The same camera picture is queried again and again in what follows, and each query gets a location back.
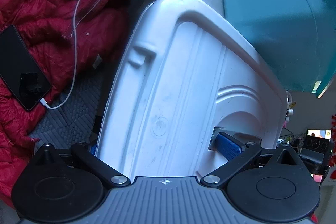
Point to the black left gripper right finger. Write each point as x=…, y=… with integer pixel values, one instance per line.
x=240, y=156

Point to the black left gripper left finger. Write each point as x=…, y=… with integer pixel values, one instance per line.
x=89, y=162

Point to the white plastic bin lid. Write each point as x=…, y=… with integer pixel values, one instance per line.
x=185, y=72

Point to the black smartphone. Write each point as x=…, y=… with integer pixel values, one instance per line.
x=20, y=72

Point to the red down jacket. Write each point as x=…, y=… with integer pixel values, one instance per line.
x=64, y=37

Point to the blue plastic storage bin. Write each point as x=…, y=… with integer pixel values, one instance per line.
x=296, y=38

